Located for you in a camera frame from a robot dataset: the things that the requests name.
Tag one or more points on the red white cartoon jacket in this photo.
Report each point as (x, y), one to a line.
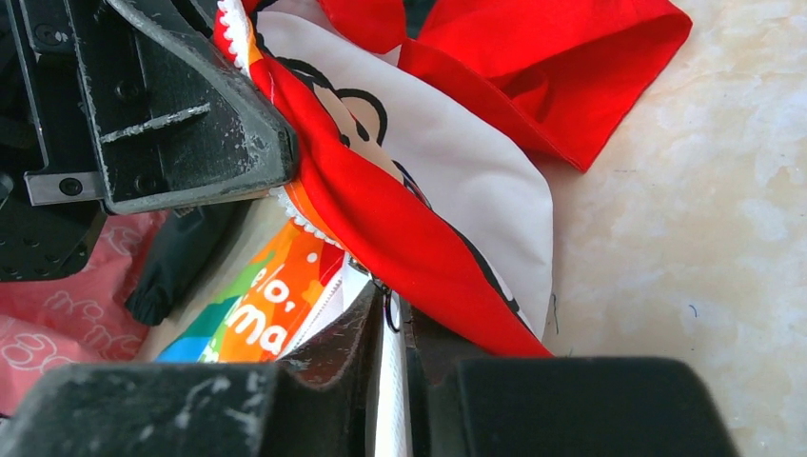
(418, 172)

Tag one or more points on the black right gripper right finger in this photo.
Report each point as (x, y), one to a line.
(465, 402)

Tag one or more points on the dark grey jacket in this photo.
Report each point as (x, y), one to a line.
(190, 243)

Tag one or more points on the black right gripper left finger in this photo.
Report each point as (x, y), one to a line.
(312, 403)

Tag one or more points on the pink patterned garment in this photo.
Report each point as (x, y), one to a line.
(81, 318)

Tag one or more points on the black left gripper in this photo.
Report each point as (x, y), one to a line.
(139, 91)

